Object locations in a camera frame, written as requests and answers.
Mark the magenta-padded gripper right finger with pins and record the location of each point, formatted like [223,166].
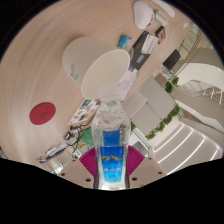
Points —
[150,170]

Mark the small white ribbed box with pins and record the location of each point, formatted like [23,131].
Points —
[150,44]

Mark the flat round red coaster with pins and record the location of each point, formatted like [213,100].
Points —
[42,113]

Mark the clear blue-labelled water bottle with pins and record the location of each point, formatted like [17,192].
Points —
[111,160]

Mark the dark red-edged smartphone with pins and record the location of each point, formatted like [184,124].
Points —
[160,34]

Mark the black office chair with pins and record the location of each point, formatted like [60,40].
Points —
[171,60]

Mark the black folder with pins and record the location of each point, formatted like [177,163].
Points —
[140,58]

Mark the small white oblong device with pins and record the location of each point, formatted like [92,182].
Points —
[161,18]

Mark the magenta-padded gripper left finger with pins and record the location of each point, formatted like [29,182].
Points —
[73,171]

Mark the small blue packet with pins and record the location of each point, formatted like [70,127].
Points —
[125,41]

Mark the open magazine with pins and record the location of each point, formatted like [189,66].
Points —
[128,81]

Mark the white cabinet topped with plants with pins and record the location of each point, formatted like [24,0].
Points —
[155,103]

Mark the white power strip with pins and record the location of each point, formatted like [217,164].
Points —
[164,7]

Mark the white paper cup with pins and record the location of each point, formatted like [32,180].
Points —
[96,70]

